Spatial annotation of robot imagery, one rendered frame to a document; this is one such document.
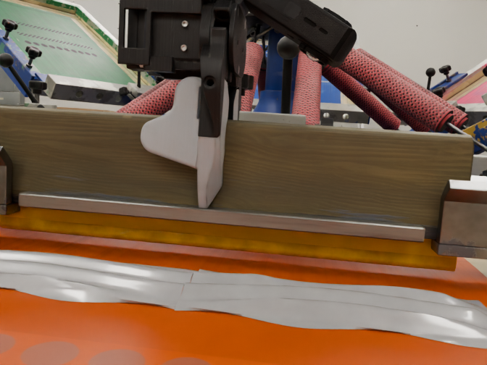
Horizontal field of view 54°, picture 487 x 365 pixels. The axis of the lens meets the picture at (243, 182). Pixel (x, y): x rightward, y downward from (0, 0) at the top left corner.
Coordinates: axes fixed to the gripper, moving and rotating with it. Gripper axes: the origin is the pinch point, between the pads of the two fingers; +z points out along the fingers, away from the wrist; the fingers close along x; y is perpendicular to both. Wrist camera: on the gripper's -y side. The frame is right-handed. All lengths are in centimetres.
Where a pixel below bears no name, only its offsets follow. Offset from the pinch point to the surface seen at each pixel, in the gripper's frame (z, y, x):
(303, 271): 5.3, -6.7, 2.2
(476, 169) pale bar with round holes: -1.9, -25.7, -20.5
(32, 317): 5.3, 6.6, 14.7
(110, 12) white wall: -109, 184, -412
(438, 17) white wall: -114, -116, -411
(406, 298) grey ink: 4.5, -12.6, 8.4
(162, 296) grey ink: 5.0, 1.1, 10.8
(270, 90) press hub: -14, 2, -79
